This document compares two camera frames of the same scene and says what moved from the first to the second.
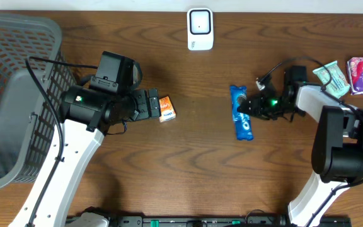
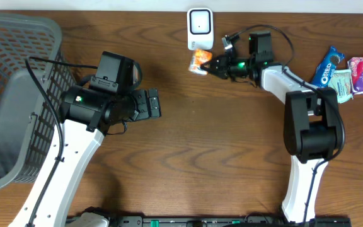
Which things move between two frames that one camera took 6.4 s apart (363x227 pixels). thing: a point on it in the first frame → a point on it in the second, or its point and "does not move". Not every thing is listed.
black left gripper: x=141 y=104 does not move
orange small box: x=167 y=110 → x=198 y=58
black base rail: x=221 y=221 does not move
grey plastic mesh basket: x=17 y=120 does not move
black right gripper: x=258 y=107 → x=224 y=70
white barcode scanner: x=200 y=35 does not move
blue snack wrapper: x=242 y=122 → x=329 y=62
